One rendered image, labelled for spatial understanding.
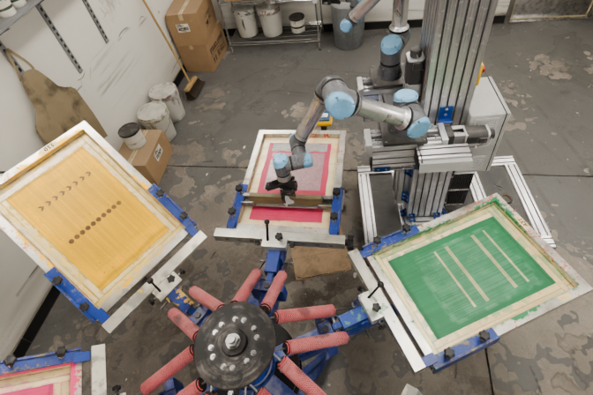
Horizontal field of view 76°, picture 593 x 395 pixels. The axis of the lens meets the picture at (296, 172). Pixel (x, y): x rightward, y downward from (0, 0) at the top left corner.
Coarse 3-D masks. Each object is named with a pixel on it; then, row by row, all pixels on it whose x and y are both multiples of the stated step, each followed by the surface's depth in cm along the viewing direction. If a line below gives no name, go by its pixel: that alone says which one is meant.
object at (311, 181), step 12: (312, 156) 238; (324, 156) 236; (312, 168) 231; (324, 168) 230; (300, 180) 226; (312, 180) 225; (324, 180) 224; (300, 192) 220; (312, 192) 219; (324, 192) 218; (288, 216) 210; (300, 216) 209; (312, 216) 208
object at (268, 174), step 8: (272, 144) 250; (272, 152) 245; (280, 152) 244; (288, 152) 243; (272, 160) 240; (264, 168) 236; (272, 168) 235; (264, 176) 232; (272, 176) 231; (264, 184) 228; (264, 192) 224; (272, 192) 223; (280, 192) 222; (256, 208) 217; (264, 208) 216; (272, 208) 215; (280, 208) 214; (256, 216) 213; (264, 216) 212; (272, 216) 211; (280, 216) 211
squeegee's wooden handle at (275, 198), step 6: (252, 192) 211; (252, 198) 211; (258, 198) 210; (264, 198) 209; (270, 198) 208; (276, 198) 208; (294, 198) 205; (300, 198) 204; (306, 198) 204; (312, 198) 203; (318, 198) 202; (276, 204) 211; (282, 204) 211; (294, 204) 209; (300, 204) 208; (306, 204) 207; (312, 204) 206; (318, 204) 206
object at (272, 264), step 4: (268, 252) 187; (272, 252) 186; (276, 252) 186; (280, 252) 186; (268, 256) 185; (272, 256) 185; (276, 256) 185; (280, 256) 187; (268, 260) 184; (272, 260) 184; (276, 260) 183; (280, 260) 187; (268, 264) 183; (272, 264) 182; (276, 264) 182; (268, 268) 181; (272, 268) 181; (276, 268) 181; (272, 272) 181; (276, 272) 180
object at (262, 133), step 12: (264, 132) 253; (276, 132) 252; (288, 132) 250; (312, 132) 247; (324, 132) 246; (336, 132) 244; (252, 156) 240; (252, 168) 233; (336, 168) 224; (336, 180) 218; (240, 216) 212; (240, 228) 204; (252, 228) 203; (264, 228) 202; (276, 228) 201; (288, 228) 200; (300, 228) 199; (312, 228) 198; (324, 228) 198
